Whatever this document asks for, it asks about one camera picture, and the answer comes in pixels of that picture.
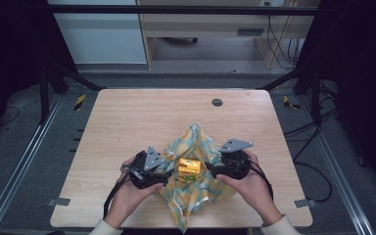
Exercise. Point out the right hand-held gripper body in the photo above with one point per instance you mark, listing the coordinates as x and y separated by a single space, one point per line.
236 164

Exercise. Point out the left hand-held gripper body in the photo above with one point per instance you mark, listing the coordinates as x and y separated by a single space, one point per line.
142 176

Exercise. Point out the small yellow box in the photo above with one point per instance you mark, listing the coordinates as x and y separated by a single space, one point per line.
189 165

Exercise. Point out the teal orange-print fabric bag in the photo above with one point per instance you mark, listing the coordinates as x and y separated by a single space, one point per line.
192 196

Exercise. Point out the person's left hand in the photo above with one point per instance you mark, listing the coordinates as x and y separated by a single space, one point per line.
127 202

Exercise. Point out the person's right hand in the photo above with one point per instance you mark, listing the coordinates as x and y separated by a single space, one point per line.
254 192

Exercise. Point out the grey round table grommet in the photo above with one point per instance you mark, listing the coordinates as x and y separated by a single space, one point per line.
217 102

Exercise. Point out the grey tape tab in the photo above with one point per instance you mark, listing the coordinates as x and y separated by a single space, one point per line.
60 201
305 203

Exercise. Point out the yellow black striped tape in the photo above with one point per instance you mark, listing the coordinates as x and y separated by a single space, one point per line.
79 102
288 103

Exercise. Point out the light wooden desk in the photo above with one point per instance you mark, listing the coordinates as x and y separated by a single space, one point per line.
209 24

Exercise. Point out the white cabinet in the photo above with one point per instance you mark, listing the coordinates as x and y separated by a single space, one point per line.
101 39

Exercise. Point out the black metal frame stand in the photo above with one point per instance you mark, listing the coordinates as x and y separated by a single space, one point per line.
316 98
44 98

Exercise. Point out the aluminium floor rail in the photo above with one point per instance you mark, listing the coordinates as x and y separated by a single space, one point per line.
19 163
339 179

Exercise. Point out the black horizontal frame bar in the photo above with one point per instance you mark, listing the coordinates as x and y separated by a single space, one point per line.
176 9

